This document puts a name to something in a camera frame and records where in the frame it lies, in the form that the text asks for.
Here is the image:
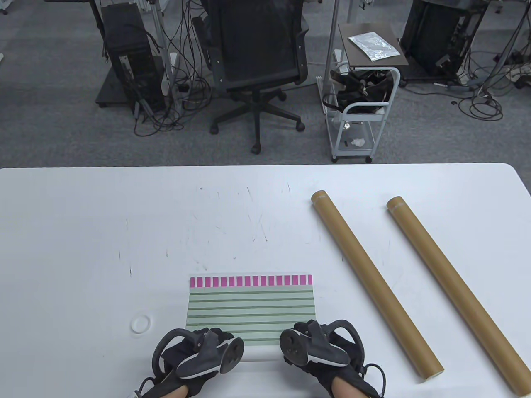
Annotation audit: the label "silver foil bag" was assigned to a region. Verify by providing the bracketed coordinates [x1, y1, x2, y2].
[348, 32, 401, 62]

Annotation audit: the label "black computer tower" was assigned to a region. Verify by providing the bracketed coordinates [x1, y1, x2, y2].
[101, 3, 166, 113]

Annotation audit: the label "person's right hand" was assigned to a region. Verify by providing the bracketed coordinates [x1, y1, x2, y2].
[284, 320, 374, 398]

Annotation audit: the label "black mesh office chair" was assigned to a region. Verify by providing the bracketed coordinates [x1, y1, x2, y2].
[192, 0, 311, 155]

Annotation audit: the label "person's right forearm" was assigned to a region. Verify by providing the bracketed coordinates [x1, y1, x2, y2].
[330, 378, 358, 398]

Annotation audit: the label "green striped mouse pad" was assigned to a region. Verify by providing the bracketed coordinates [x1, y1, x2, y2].
[185, 274, 318, 362]

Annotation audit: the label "grey hand tracking controller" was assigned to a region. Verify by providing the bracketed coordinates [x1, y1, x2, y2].
[280, 319, 365, 367]
[152, 329, 245, 380]

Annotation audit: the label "person's left hand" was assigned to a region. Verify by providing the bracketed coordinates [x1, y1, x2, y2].
[143, 328, 236, 398]

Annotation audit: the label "white metal utility cart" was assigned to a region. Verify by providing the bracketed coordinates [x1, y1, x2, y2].
[317, 23, 409, 163]

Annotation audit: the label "brown cardboard mailing tube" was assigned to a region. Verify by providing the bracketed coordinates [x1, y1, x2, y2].
[311, 190, 445, 382]
[386, 196, 531, 396]

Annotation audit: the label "black glove cable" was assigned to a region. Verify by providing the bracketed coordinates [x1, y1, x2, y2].
[133, 376, 157, 398]
[360, 364, 385, 398]

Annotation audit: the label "aluminium frame post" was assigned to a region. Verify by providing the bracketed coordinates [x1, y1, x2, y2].
[147, 0, 183, 112]

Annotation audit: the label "grey metal pole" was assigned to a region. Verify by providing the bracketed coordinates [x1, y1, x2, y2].
[323, 0, 341, 112]

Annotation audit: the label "black equipment cabinet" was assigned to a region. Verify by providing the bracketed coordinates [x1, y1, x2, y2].
[400, 0, 489, 85]

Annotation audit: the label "black strap bag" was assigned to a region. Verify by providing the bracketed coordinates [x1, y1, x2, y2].
[323, 68, 395, 114]

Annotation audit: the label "tangled black floor cables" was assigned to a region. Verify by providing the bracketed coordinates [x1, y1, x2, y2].
[456, 50, 531, 121]
[133, 0, 213, 137]

